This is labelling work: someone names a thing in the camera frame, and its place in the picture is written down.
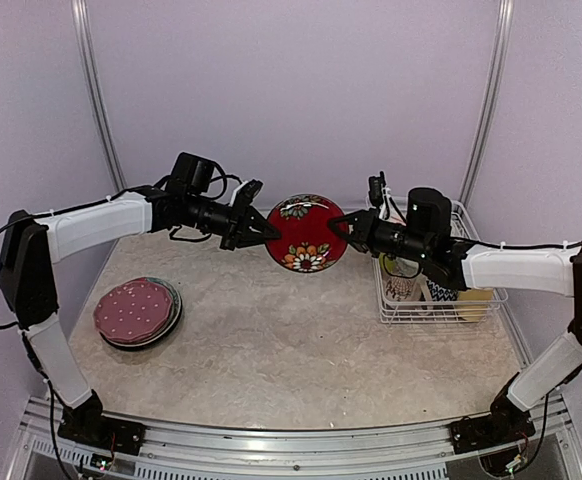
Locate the white wire dish rack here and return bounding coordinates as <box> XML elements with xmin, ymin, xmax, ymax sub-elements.
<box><xmin>365</xmin><ymin>199</ymin><xmax>510</xmax><ymax>326</ymax></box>

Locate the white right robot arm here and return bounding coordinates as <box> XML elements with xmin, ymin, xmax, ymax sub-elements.
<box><xmin>328</xmin><ymin>187</ymin><xmax>582</xmax><ymax>444</ymax></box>

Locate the dark red patterned plate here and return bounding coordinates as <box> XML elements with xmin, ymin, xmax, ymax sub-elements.
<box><xmin>265</xmin><ymin>194</ymin><xmax>347</xmax><ymax>274</ymax></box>

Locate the white shell pattern mug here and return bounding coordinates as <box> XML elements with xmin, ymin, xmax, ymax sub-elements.
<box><xmin>383</xmin><ymin>256</ymin><xmax>421</xmax><ymax>302</ymax></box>

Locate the pink polka dot plate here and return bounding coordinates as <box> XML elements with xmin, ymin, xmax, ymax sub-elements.
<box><xmin>93</xmin><ymin>279</ymin><xmax>173</xmax><ymax>345</ymax></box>

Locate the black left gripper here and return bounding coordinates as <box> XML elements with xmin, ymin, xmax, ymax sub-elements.
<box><xmin>185</xmin><ymin>193</ymin><xmax>281</xmax><ymax>250</ymax></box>

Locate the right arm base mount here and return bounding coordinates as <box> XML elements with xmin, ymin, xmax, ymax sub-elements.
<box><xmin>448</xmin><ymin>414</ymin><xmax>536</xmax><ymax>454</ymax></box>

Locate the blue white patterned cup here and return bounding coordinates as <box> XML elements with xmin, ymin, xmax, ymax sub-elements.
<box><xmin>422</xmin><ymin>278</ymin><xmax>459</xmax><ymax>302</ymax></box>

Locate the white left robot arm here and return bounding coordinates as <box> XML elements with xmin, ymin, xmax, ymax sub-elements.
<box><xmin>0</xmin><ymin>153</ymin><xmax>281</xmax><ymax>445</ymax></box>

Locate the lime green bowl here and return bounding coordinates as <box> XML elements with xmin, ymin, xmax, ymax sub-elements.
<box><xmin>378</xmin><ymin>253</ymin><xmax>390</xmax><ymax>275</ymax></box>

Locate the aluminium frame post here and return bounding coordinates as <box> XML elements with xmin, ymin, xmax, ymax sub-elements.
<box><xmin>459</xmin><ymin>0</ymin><xmax>515</xmax><ymax>207</ymax></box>
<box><xmin>70</xmin><ymin>0</ymin><xmax>127</xmax><ymax>190</ymax></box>

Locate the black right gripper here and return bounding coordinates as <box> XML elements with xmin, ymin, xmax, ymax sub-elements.
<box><xmin>327</xmin><ymin>206</ymin><xmax>432</xmax><ymax>263</ymax></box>

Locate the light blue flower plate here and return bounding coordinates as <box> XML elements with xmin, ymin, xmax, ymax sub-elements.
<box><xmin>143</xmin><ymin>277</ymin><xmax>182</xmax><ymax>340</ymax></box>

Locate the pale yellow cup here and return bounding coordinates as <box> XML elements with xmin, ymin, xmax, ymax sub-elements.
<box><xmin>456</xmin><ymin>289</ymin><xmax>493</xmax><ymax>323</ymax></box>

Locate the front aluminium rail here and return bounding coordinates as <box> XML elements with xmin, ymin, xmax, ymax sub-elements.
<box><xmin>3</xmin><ymin>395</ymin><xmax>582</xmax><ymax>479</ymax></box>

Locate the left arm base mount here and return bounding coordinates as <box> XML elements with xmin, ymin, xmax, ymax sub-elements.
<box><xmin>58</xmin><ymin>416</ymin><xmax>146</xmax><ymax>456</ymax></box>

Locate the right aluminium frame post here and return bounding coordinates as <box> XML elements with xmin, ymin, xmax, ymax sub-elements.
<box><xmin>459</xmin><ymin>0</ymin><xmax>515</xmax><ymax>207</ymax></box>

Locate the black striped rim plate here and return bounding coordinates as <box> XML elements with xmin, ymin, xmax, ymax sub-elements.
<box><xmin>101</xmin><ymin>282</ymin><xmax>184</xmax><ymax>353</ymax></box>

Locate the left aluminium frame post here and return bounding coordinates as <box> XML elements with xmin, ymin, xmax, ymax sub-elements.
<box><xmin>70</xmin><ymin>0</ymin><xmax>127</xmax><ymax>190</ymax></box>

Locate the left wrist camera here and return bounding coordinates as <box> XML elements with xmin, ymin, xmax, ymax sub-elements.
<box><xmin>229</xmin><ymin>179</ymin><xmax>263</xmax><ymax>209</ymax></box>

